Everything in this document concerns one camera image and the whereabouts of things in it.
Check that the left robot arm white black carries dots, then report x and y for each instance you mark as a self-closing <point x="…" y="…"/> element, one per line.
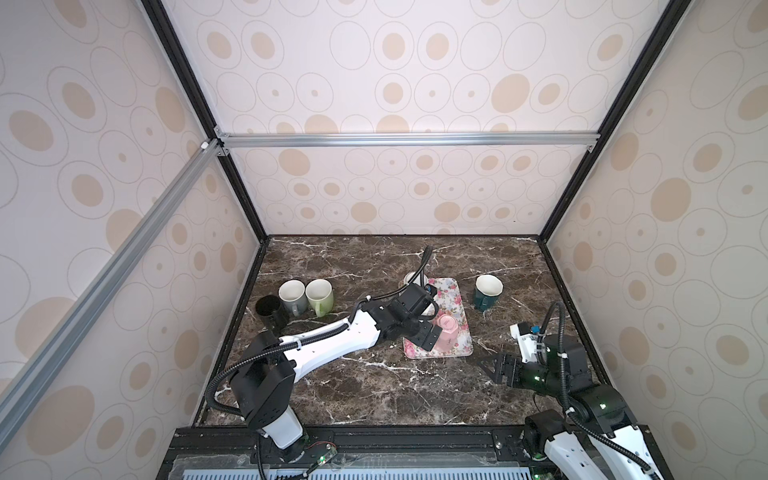
<point x="258" y="387"/>

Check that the dark teal mug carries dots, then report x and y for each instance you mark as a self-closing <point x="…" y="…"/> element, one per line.
<point x="488" y="289"/>

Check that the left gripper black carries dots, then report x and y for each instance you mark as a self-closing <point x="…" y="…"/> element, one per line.
<point x="421" y="338"/>

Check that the black mug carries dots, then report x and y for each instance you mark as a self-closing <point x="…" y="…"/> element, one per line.
<point x="273" y="313"/>

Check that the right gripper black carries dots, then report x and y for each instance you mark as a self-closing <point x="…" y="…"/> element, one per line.
<point x="502" y="368"/>

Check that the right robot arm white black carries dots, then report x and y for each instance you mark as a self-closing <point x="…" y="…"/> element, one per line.
<point x="600" y="414"/>

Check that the grey mug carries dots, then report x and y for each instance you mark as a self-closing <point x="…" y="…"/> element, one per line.
<point x="292" y="293"/>

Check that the white mug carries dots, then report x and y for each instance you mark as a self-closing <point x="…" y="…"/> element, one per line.
<point x="415" y="278"/>

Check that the floral rectangular tray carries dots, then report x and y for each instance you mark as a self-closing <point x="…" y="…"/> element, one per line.
<point x="449" y="300"/>

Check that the pink faceted mug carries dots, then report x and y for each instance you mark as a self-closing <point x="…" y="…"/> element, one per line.
<point x="448" y="335"/>

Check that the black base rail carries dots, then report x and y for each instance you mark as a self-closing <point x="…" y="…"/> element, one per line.
<point x="358" y="452"/>

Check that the diagonal aluminium bar left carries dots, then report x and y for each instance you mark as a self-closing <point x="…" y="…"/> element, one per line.
<point x="40" y="371"/>

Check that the horizontal aluminium bar back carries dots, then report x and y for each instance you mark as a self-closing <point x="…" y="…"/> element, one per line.
<point x="444" y="139"/>

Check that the light green mug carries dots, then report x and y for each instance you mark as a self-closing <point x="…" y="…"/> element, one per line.
<point x="320" y="295"/>

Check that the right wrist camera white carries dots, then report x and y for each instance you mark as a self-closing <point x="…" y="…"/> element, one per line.
<point x="526" y="336"/>

